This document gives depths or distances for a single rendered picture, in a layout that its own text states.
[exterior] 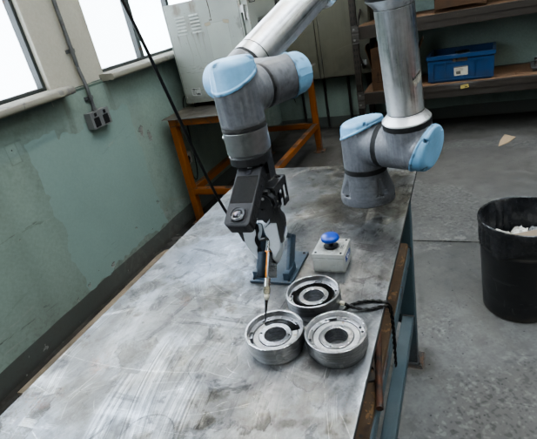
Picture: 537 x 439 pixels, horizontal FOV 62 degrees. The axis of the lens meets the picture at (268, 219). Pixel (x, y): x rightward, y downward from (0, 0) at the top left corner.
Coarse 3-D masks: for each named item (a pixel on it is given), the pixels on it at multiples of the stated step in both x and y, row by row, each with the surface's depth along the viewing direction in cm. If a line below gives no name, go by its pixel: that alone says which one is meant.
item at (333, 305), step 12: (312, 276) 91; (324, 276) 90; (288, 288) 88; (312, 288) 89; (324, 288) 88; (336, 288) 87; (288, 300) 85; (300, 300) 86; (312, 300) 90; (324, 300) 85; (336, 300) 83; (300, 312) 83; (312, 312) 82; (324, 312) 82
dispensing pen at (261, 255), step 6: (258, 252) 81; (264, 252) 81; (258, 258) 81; (264, 258) 81; (258, 264) 81; (264, 264) 81; (258, 270) 81; (264, 270) 81; (258, 276) 81; (264, 276) 80; (264, 282) 82; (270, 282) 82; (264, 288) 82; (270, 288) 82; (264, 294) 82
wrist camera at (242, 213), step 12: (240, 168) 75; (252, 168) 74; (240, 180) 74; (252, 180) 73; (264, 180) 74; (240, 192) 72; (252, 192) 71; (240, 204) 71; (252, 204) 70; (228, 216) 71; (240, 216) 70; (252, 216) 70; (228, 228) 71; (240, 228) 70; (252, 228) 70
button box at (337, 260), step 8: (320, 240) 102; (344, 240) 100; (320, 248) 99; (328, 248) 98; (336, 248) 98; (344, 248) 97; (312, 256) 98; (320, 256) 97; (328, 256) 96; (336, 256) 95; (344, 256) 95; (320, 264) 98; (328, 264) 97; (336, 264) 96; (344, 264) 96; (336, 272) 97; (344, 272) 97
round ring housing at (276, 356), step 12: (276, 312) 83; (288, 312) 82; (252, 324) 82; (276, 324) 81; (300, 324) 80; (252, 336) 80; (264, 336) 79; (276, 336) 82; (288, 336) 78; (300, 336) 76; (252, 348) 76; (264, 348) 74; (276, 348) 74; (288, 348) 74; (300, 348) 76; (264, 360) 75; (276, 360) 75; (288, 360) 76
